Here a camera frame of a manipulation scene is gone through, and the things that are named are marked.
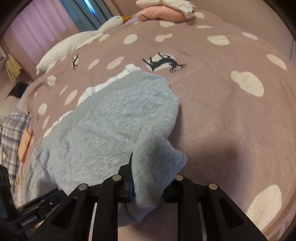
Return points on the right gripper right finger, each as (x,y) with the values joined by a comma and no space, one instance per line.
(207,211)

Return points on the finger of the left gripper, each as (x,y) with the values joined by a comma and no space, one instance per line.
(53,197)

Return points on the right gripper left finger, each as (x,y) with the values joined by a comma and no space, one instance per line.
(89,212)

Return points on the grey New York sweatshirt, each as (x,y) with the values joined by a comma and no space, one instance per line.
(128,121)

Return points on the folded orange bear garment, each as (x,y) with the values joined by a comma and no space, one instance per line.
(24,144)

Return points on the blue plaid pillow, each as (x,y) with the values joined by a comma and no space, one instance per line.
(12,131)

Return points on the lavender pillow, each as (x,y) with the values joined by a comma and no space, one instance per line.
(21,106)

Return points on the beige headboard cushion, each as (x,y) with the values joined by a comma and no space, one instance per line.
(8,106)

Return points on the yellow hanging tassel bundle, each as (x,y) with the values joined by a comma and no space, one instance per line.
(13,68)

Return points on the white goose plush toy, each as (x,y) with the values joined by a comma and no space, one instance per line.
(78,42)

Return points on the pink curtain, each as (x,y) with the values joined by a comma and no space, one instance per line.
(41,25)

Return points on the teal curtain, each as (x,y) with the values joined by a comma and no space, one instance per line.
(88,15)

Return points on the folded pink garment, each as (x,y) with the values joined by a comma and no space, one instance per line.
(160,12)

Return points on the folded white garment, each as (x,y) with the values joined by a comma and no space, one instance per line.
(185,7)

